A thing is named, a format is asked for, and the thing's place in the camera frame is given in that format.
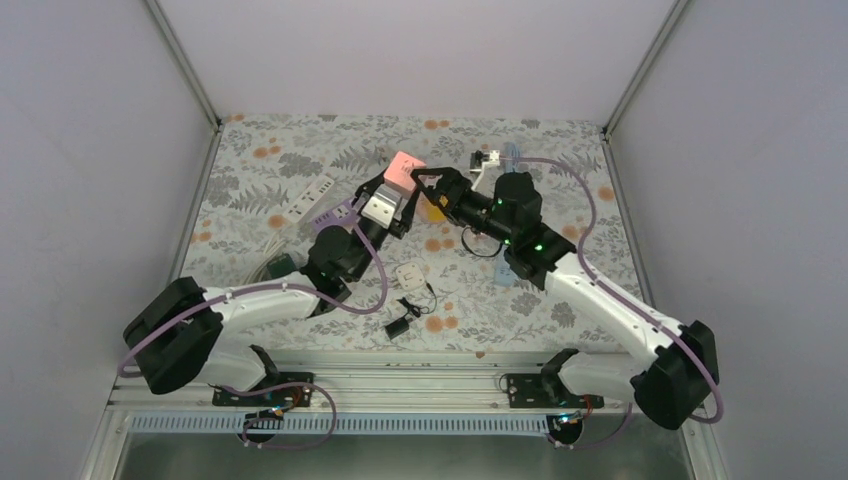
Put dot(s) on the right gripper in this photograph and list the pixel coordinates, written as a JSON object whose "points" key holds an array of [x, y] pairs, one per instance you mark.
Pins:
{"points": [[450, 178]]}

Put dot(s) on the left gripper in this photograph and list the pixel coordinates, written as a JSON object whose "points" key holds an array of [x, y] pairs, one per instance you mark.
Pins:
{"points": [[367, 191]]}

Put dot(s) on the pink cube socket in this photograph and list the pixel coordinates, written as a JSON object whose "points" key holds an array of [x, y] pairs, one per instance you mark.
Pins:
{"points": [[398, 173]]}

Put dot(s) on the yellow cube socket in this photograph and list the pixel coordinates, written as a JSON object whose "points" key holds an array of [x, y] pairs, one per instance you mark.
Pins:
{"points": [[433, 214]]}

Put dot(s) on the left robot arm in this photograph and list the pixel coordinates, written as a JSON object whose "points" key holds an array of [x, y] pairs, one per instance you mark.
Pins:
{"points": [[190, 333]]}

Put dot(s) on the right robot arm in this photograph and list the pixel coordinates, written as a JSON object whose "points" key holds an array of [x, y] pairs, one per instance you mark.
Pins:
{"points": [[670, 368]]}

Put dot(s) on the purple power strip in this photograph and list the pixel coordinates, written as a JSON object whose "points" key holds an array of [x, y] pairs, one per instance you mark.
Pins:
{"points": [[343, 214]]}

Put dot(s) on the floral table mat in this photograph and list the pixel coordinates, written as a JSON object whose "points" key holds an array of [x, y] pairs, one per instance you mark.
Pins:
{"points": [[264, 162]]}

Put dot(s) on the white power strip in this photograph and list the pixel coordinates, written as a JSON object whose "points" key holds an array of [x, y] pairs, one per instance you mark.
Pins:
{"points": [[302, 207]]}

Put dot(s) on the white cube adapter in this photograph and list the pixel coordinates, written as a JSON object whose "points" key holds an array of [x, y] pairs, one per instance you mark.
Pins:
{"points": [[410, 276]]}

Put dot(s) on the blue power strip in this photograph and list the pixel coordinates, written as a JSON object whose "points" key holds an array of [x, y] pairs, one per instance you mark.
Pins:
{"points": [[503, 275]]}

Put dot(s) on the dark green cube socket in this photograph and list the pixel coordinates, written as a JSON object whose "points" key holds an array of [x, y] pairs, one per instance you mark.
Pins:
{"points": [[280, 266]]}

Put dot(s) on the black power adapter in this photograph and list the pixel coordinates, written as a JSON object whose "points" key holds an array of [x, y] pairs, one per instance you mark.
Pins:
{"points": [[412, 311]]}

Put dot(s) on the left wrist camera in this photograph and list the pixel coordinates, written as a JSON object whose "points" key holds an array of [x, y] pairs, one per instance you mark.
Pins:
{"points": [[382, 206]]}

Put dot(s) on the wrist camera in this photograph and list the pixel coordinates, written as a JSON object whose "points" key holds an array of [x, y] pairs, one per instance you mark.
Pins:
{"points": [[382, 206], [481, 162]]}

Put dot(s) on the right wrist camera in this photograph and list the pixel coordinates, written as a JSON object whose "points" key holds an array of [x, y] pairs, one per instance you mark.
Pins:
{"points": [[481, 162]]}

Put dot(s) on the aluminium rail base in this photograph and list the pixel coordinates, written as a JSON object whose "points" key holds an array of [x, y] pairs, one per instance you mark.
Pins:
{"points": [[450, 392]]}

